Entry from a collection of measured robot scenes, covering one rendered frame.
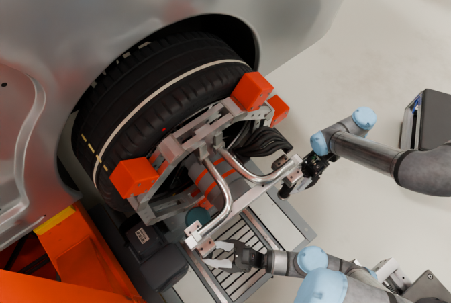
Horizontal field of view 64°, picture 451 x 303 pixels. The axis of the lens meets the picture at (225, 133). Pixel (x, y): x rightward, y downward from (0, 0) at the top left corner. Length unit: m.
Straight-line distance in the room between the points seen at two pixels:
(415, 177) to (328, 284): 0.35
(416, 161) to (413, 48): 2.10
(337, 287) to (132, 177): 0.53
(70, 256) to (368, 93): 2.00
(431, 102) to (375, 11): 1.07
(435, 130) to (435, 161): 1.29
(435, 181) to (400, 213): 1.41
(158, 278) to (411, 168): 1.08
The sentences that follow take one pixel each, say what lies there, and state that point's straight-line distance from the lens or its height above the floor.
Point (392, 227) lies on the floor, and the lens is 2.26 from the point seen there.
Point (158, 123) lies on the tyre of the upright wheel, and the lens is 0.95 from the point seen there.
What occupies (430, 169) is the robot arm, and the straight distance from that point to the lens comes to 0.90.
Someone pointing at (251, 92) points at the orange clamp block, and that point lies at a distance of 1.01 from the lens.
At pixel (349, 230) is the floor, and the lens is 2.16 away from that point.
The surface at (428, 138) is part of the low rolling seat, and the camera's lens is 2.14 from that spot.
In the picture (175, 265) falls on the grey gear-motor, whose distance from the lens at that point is 1.59.
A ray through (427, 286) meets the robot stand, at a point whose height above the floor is 0.82.
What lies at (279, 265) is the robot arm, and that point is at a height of 0.84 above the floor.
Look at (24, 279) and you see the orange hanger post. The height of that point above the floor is 1.46.
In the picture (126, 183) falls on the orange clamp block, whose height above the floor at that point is 1.11.
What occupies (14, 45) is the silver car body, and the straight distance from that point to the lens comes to 0.76.
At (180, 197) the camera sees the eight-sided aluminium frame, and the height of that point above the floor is 0.64.
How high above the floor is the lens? 1.98
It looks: 63 degrees down
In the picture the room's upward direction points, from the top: 5 degrees clockwise
